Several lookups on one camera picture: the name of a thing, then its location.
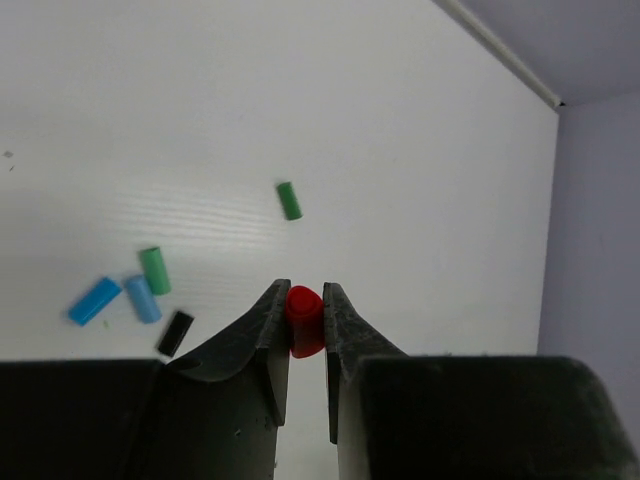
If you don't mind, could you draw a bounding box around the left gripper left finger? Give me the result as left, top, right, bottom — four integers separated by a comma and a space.
159, 279, 291, 479

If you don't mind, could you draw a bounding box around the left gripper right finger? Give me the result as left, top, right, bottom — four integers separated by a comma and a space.
322, 282, 406, 479

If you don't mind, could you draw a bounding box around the red pen cap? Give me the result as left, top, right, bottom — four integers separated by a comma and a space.
285, 285, 325, 359

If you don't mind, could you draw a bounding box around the black pen cap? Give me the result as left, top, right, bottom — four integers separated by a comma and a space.
156, 310, 194, 358

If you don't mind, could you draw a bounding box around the light blue pen cap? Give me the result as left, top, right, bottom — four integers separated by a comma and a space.
124, 275, 162, 324

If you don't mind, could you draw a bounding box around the light green pen cap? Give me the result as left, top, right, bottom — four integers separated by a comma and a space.
138, 247, 172, 296

